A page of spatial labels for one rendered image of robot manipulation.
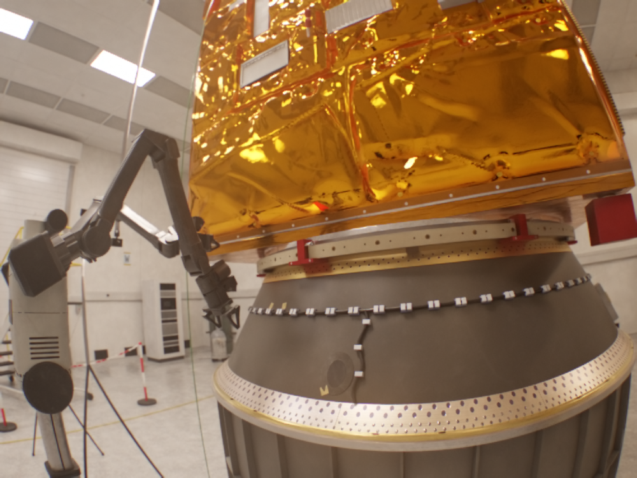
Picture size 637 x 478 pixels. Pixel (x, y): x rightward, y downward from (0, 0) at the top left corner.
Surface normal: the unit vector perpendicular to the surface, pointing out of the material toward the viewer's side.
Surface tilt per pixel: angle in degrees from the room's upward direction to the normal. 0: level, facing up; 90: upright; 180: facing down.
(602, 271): 90
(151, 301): 90
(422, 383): 62
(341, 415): 43
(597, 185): 90
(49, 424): 90
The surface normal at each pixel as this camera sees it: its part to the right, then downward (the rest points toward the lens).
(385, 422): -0.32, -0.80
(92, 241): 0.83, -0.14
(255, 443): -0.76, -0.05
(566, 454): 0.10, -0.16
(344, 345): -0.48, -0.55
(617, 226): -0.53, -0.10
